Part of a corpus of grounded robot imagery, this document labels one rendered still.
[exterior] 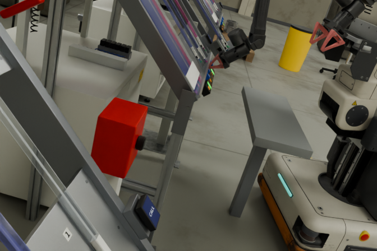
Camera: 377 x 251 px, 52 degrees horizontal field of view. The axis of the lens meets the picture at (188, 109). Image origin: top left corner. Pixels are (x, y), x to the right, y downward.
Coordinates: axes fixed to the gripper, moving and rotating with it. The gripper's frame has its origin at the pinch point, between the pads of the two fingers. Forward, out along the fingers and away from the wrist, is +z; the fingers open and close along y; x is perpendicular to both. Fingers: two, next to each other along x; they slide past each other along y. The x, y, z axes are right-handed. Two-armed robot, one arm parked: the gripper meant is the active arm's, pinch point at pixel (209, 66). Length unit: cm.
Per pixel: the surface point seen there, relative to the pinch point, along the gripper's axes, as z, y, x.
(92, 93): 35, 46, -20
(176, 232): 45, 33, 56
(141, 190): 37, 52, 21
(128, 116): 8, 88, -16
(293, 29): -57, -341, 75
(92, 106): 37, 48, -16
